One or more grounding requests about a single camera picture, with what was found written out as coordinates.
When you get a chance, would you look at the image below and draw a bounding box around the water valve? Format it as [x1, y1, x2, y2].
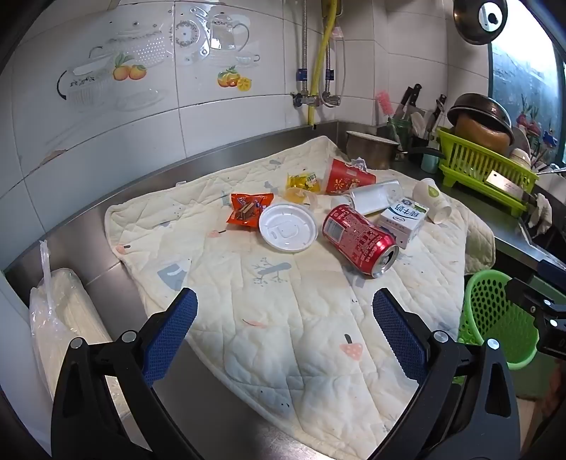
[290, 66, 311, 109]
[320, 66, 342, 108]

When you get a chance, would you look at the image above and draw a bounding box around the white milk carton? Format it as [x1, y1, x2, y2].
[378, 197, 429, 249]

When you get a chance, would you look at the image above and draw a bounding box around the orange snack wrapper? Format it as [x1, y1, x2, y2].
[226, 192, 276, 228]

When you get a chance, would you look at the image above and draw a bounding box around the green plastic dish rack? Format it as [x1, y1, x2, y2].
[437, 126, 540, 217]

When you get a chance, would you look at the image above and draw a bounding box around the white rag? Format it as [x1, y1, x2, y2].
[526, 192, 554, 233]

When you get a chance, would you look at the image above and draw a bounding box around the window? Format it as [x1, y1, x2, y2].
[489, 31, 566, 164]

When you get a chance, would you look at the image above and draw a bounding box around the pink bottle brush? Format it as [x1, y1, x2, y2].
[376, 91, 403, 146]

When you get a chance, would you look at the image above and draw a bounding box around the yellow gas hose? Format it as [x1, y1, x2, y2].
[308, 0, 339, 129]

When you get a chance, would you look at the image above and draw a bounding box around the brown bowl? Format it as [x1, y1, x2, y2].
[455, 113, 511, 151]

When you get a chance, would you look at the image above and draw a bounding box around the metal pot with black handle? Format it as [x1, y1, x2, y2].
[346, 130, 447, 171]

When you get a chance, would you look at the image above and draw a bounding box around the red paper cup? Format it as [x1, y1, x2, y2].
[325, 158, 376, 196]

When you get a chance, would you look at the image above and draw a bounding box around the green utensil holder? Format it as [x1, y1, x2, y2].
[388, 117, 414, 152]

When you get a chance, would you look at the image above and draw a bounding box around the red soda can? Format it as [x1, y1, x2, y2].
[321, 204, 400, 278]

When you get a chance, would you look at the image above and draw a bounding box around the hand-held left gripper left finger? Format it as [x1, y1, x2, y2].
[51, 287, 200, 460]

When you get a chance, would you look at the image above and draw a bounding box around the white plastic lid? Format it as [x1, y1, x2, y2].
[259, 202, 319, 254]

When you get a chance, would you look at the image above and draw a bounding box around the cream quilted mat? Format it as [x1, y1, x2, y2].
[105, 136, 496, 458]

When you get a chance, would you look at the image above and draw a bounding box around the green plastic basket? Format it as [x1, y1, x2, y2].
[457, 270, 541, 371]

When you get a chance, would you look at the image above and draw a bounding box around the steel cleaver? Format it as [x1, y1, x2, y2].
[484, 169, 538, 206]

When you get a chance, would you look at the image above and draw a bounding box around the white paper cup green leaf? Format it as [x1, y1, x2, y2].
[412, 178, 452, 224]

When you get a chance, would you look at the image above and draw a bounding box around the hanging dark pan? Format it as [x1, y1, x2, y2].
[452, 0, 508, 45]

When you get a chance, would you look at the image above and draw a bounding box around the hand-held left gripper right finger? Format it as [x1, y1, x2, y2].
[372, 287, 522, 460]

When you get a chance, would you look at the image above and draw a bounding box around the clear plastic jelly cup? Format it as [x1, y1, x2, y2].
[283, 188, 320, 209]

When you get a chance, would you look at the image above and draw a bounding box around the white plastic bag package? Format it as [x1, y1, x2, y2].
[29, 241, 133, 434]

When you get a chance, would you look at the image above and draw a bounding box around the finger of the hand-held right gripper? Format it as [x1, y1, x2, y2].
[505, 277, 566, 318]
[536, 259, 566, 284]

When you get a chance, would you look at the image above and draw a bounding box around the yellow snack wrapper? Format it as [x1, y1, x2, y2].
[285, 172, 321, 195]

